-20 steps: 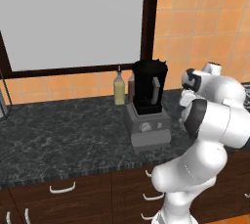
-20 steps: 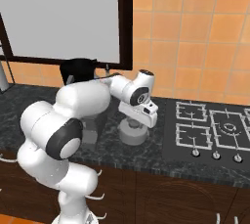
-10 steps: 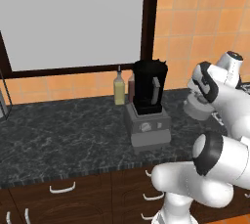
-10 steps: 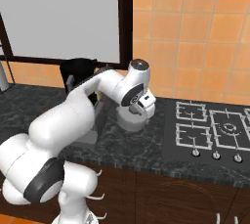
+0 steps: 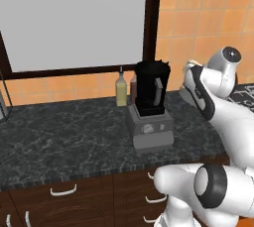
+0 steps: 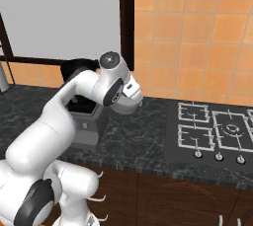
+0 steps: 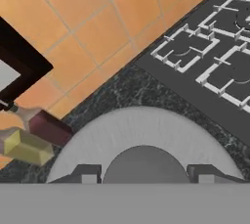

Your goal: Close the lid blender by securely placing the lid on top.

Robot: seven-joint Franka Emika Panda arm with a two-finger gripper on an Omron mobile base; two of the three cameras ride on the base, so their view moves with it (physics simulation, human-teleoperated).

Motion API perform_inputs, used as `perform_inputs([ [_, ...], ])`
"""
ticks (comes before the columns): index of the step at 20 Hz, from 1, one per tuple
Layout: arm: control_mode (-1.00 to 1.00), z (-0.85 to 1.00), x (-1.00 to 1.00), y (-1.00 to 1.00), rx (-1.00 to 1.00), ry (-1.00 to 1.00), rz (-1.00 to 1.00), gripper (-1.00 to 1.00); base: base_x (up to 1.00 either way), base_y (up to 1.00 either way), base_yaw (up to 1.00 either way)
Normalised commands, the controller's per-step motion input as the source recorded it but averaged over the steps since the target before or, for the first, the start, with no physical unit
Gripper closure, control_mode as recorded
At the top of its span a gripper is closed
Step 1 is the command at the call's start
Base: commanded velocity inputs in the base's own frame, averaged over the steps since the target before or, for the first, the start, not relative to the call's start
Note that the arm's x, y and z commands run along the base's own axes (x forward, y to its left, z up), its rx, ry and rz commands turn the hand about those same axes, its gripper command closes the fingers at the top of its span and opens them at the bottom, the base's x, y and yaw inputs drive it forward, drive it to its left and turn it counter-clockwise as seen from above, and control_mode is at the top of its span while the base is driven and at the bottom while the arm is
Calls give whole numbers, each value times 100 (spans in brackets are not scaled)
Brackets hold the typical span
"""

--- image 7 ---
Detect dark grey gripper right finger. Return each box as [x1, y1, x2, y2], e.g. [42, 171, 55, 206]
[186, 163, 247, 184]

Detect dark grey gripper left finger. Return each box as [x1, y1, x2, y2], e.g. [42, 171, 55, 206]
[48, 163, 103, 184]

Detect maroon rectangular block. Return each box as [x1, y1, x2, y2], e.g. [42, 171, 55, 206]
[27, 109, 75, 149]

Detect yellow rectangular block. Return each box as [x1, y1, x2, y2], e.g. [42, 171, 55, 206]
[2, 127, 55, 167]

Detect beige curved object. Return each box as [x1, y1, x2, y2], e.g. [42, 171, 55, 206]
[0, 101, 44, 157]

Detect dark grey hob, white grates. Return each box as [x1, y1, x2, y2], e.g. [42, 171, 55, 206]
[133, 0, 250, 148]

